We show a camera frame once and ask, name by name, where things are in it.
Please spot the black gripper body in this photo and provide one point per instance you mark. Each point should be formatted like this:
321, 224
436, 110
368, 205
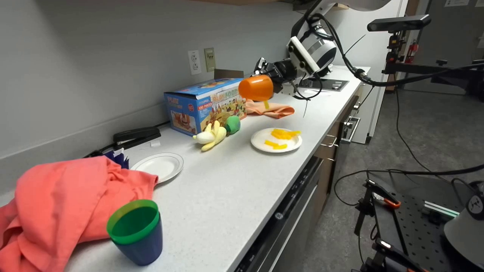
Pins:
280, 73

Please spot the orange plastic cup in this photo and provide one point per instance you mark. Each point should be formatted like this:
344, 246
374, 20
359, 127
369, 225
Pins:
256, 88

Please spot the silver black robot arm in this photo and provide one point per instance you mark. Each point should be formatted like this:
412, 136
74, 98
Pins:
310, 48

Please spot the white plate with chips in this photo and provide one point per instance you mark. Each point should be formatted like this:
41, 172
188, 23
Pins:
257, 141

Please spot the empty white plate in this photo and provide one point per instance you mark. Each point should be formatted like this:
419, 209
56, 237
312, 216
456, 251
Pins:
165, 166

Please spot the green and blue cup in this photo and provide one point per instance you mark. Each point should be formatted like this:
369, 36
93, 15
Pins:
136, 230

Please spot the small orange cloth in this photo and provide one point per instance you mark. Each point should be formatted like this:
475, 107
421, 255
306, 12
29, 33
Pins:
268, 109

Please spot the yellow chip piece far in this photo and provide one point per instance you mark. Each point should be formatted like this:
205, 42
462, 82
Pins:
283, 133

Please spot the yellow chip piece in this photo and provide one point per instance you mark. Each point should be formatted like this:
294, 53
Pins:
274, 145
283, 133

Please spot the green toy pear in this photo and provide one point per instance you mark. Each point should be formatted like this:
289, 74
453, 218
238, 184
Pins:
233, 124

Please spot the yellow chip piece near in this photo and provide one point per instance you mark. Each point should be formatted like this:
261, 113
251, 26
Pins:
274, 145

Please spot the yellow toy banana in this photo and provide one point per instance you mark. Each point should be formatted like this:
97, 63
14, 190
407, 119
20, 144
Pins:
211, 136

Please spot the blue play food box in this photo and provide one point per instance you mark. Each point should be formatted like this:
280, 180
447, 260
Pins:
194, 107

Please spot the black stapler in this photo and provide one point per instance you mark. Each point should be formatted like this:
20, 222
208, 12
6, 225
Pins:
132, 137

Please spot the blue small box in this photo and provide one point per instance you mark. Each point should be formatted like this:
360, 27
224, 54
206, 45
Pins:
118, 157

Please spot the large coral cloth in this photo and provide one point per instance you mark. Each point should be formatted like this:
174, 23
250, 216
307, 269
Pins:
58, 205

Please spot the beige wall switch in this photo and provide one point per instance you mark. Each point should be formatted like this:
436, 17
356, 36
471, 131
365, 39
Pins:
209, 59

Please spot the white wall outlet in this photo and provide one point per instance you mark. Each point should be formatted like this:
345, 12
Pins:
194, 60

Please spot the black camera tripod arm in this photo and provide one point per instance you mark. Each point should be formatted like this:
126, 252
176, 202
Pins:
469, 77

